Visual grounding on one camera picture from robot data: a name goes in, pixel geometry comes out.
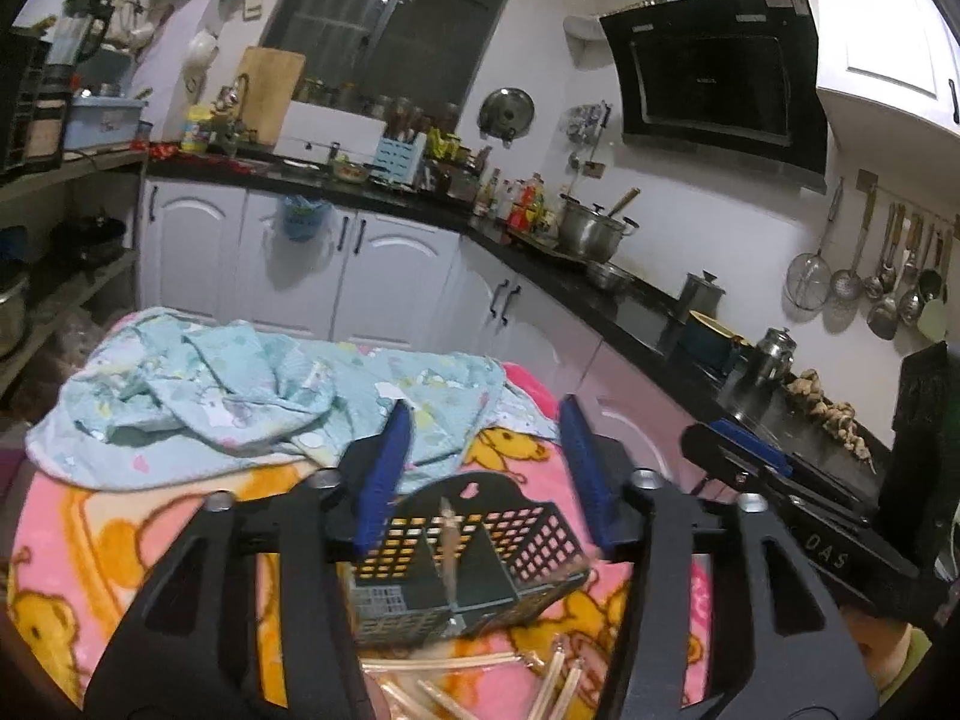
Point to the blue plastic bag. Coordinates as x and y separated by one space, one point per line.
303 218

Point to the steel kettle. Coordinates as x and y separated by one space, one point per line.
774 354

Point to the dark kitchen window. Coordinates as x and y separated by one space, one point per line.
358 51

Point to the light blue towel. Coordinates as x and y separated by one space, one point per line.
164 400

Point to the blue enamel pot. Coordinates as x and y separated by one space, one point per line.
714 346

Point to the blue knife block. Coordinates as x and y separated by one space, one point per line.
396 161

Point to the pink cartoon blanket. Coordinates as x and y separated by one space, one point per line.
80 556

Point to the red sauce bottle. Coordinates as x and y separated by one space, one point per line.
528 205

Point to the black range hood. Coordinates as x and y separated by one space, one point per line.
735 80

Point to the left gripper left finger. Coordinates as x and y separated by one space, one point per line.
187 644

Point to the dark green utensil basket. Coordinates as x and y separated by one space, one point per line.
516 557

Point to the hanging pot lid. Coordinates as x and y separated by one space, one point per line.
506 114

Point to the hanging steel ladle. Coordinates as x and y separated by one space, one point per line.
846 285

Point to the white upper cabinet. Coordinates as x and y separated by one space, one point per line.
890 52

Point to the steel pot on shelf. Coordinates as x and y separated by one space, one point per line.
13 312

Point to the light blue plastic box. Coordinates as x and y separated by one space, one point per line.
100 121

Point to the wooden cutting board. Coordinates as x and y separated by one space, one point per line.
272 78

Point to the blender with black lid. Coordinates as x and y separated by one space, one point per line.
77 36

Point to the stainless steel stock pot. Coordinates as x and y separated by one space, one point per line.
589 233

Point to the black lidded canister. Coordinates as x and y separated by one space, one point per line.
701 294

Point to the hanging wire skimmer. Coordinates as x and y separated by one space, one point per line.
808 278

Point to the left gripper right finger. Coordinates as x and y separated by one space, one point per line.
778 647

